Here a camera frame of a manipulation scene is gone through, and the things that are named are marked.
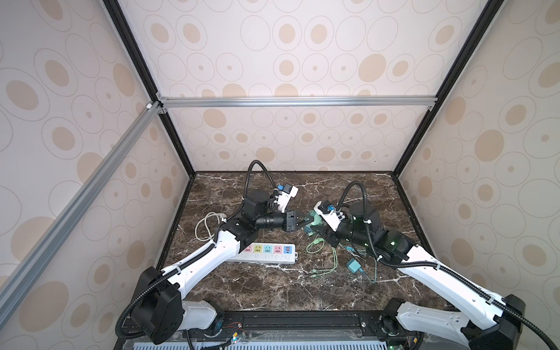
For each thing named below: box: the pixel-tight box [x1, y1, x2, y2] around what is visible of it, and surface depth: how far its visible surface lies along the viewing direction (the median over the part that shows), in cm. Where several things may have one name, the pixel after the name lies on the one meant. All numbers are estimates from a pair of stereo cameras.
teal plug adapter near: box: [346, 258, 362, 274], surface depth 87 cm
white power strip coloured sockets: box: [226, 242, 298, 265], surface depth 89 cm
